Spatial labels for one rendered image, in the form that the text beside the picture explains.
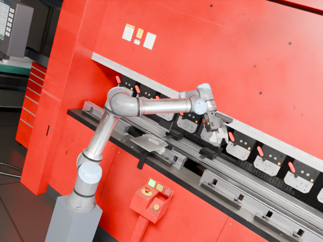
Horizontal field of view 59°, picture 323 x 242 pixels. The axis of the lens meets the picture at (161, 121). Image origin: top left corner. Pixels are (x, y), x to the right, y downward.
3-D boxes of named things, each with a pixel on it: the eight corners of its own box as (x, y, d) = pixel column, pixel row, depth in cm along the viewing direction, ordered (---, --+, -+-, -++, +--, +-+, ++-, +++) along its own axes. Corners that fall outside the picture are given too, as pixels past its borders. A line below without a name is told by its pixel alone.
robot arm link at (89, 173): (73, 194, 144) (80, 171, 140) (73, 178, 156) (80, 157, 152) (97, 197, 148) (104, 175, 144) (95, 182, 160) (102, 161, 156)
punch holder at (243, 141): (224, 151, 193) (234, 129, 189) (228, 149, 201) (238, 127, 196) (245, 162, 187) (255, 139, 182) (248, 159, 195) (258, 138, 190)
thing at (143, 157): (129, 170, 207) (139, 144, 201) (140, 165, 220) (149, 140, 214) (133, 173, 206) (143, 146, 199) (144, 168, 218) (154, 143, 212)
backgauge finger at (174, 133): (155, 137, 228) (157, 131, 226) (170, 132, 250) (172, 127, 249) (167, 144, 223) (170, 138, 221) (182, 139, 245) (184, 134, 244)
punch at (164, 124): (157, 127, 221) (161, 115, 219) (158, 127, 223) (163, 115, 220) (167, 132, 217) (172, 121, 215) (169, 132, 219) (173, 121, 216)
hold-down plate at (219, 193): (200, 186, 200) (201, 182, 199) (203, 184, 205) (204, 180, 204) (239, 210, 188) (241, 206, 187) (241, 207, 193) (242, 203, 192)
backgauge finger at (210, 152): (191, 157, 214) (193, 151, 213) (203, 151, 237) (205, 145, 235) (204, 164, 209) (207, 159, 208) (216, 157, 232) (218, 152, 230)
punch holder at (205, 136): (199, 137, 201) (208, 116, 197) (203, 136, 209) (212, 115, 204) (217, 147, 195) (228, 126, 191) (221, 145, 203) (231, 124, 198)
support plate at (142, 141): (129, 139, 202) (130, 138, 202) (149, 135, 225) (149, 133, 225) (149, 151, 195) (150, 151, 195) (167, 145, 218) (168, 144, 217)
